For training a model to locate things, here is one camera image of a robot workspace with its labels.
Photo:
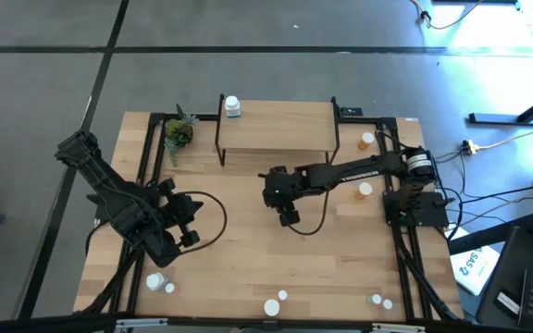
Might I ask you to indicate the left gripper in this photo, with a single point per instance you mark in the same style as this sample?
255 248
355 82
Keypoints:
176 210

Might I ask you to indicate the black aluminium table frame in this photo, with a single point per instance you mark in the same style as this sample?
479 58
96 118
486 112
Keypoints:
368 119

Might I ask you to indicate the yellow power plug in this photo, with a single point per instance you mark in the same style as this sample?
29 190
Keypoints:
469 148

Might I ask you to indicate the black desk foot bar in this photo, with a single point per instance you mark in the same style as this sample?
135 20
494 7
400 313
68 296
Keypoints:
479 240
493 119

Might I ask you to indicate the wooden shelf black frame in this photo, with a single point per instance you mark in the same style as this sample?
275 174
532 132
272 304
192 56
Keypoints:
276 125

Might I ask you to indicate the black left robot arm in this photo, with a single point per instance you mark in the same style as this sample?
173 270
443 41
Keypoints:
104 180

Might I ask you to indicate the white box with blue print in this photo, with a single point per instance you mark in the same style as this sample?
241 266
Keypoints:
474 268

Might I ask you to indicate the orange pill bottle white cap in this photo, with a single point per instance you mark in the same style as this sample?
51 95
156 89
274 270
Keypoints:
365 188
367 138
271 307

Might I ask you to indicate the large translucent white bottle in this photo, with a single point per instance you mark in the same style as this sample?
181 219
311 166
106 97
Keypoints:
154 280

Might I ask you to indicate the small bottles front right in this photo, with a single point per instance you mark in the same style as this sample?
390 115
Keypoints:
376 299

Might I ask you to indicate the potted succulent plant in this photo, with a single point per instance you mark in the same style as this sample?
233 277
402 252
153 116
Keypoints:
178 133

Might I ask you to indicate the silver metal bracket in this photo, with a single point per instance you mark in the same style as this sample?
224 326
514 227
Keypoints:
141 322
398 327

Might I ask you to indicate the small black box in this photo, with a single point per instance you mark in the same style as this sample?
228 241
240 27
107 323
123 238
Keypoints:
352 111

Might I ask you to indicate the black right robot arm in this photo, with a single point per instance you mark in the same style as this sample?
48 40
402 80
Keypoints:
354 173

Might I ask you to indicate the white bottle blue label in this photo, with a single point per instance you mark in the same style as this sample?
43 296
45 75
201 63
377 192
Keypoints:
232 104

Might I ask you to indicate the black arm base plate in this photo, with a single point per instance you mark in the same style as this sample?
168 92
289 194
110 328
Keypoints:
433 213
95 203

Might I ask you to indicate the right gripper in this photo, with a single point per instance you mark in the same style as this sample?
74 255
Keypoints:
292 189

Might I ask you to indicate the dark grey side table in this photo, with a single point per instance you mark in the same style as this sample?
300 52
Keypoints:
511 259

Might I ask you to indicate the black box white label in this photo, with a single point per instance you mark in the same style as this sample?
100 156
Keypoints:
507 301

